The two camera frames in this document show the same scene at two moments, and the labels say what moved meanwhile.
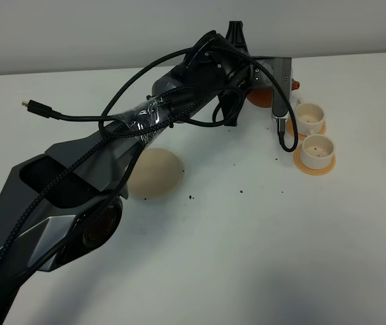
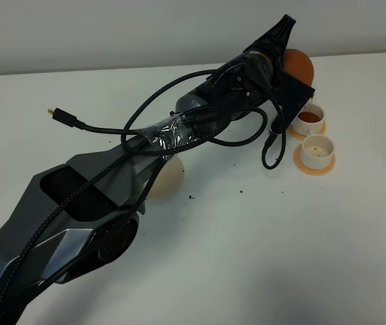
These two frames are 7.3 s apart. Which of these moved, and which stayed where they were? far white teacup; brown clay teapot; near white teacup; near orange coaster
Moved: brown clay teapot
Stayed: near orange coaster; near white teacup; far white teacup
